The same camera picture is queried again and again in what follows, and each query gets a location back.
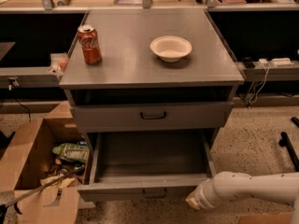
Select grey drawer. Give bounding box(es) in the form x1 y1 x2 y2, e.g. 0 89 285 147
78 130 216 202
71 102 233 133

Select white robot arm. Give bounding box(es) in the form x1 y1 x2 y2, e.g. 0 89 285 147
186 172 299 224

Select grey top drawer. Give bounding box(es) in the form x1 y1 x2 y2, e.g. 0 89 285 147
71 102 233 133

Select black floor bar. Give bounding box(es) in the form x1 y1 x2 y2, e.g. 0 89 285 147
278 117 299 172

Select green snack bag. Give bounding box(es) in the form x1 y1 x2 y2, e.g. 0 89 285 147
52 143 89 164

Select white paper bowl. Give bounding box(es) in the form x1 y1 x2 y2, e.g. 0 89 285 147
149 35 192 63

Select white power strip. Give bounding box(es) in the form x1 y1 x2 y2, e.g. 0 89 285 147
271 58 293 67

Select brown cardboard box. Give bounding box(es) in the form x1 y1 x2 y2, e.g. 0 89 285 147
0 102 89 224

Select red cola can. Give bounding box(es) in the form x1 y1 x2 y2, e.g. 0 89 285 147
77 24 102 64

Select long grey stick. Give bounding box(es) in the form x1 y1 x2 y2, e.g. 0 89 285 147
0 165 85 221

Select clear plastic package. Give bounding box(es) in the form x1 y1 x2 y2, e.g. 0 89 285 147
47 53 68 76

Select white cables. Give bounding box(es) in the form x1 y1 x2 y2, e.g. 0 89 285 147
247 59 272 105

